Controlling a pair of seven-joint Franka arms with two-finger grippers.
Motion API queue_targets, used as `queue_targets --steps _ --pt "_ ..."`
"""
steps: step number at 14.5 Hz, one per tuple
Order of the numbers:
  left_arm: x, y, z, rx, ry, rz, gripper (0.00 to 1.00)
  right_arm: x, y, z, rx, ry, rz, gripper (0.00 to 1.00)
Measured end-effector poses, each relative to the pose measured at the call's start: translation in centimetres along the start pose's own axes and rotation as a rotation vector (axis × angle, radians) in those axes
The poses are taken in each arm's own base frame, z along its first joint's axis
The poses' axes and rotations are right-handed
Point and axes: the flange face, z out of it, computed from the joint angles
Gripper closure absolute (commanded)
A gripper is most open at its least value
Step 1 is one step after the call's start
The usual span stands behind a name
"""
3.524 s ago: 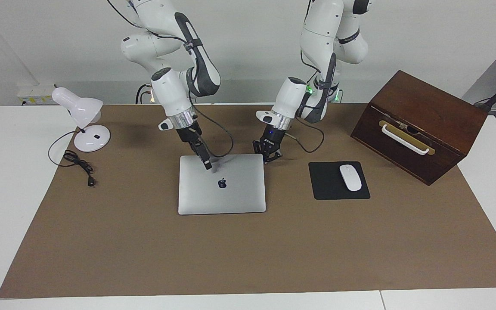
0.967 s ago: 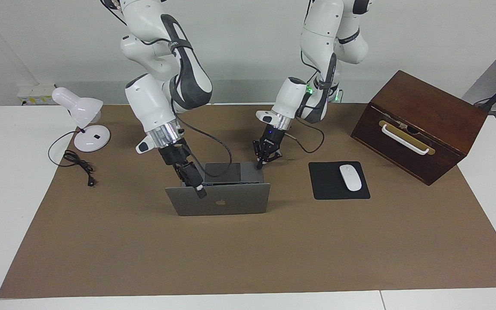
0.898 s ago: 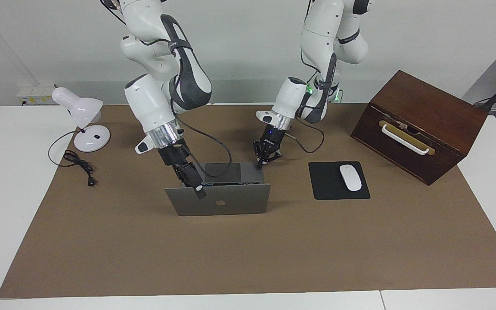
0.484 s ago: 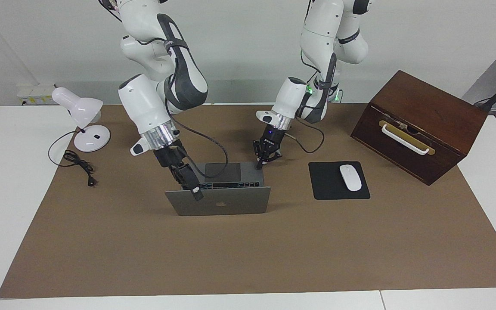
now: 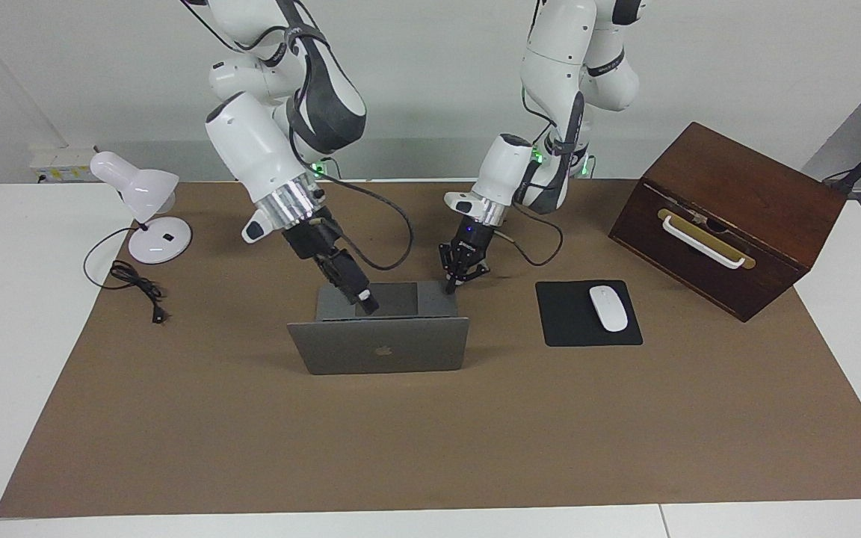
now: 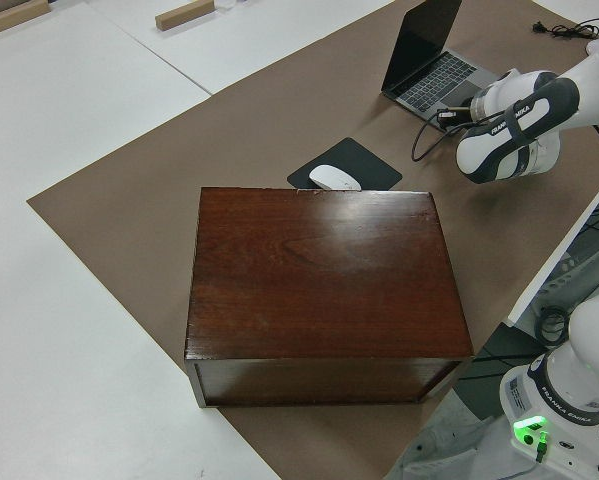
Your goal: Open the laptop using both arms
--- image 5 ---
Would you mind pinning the brown table mat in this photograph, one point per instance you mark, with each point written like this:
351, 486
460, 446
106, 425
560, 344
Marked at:
400, 448

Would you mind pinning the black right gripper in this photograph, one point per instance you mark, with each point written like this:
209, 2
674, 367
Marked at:
311, 237

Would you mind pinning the white computer mouse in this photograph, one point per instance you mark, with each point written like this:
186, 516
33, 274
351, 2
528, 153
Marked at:
608, 308

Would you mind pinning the black mouse pad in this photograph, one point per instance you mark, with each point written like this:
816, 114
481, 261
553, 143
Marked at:
565, 321

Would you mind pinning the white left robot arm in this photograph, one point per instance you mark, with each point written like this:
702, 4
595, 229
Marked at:
550, 60

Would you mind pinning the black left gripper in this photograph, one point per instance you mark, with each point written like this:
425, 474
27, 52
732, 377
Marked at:
475, 233

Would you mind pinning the white desk lamp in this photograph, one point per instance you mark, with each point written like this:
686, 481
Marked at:
161, 243

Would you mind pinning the white wall power strip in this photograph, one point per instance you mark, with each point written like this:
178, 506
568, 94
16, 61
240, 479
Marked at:
64, 164

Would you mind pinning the silver grey laptop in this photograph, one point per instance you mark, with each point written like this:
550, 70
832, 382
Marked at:
378, 347

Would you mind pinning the dark brown wooden box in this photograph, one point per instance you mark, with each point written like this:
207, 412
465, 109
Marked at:
744, 179

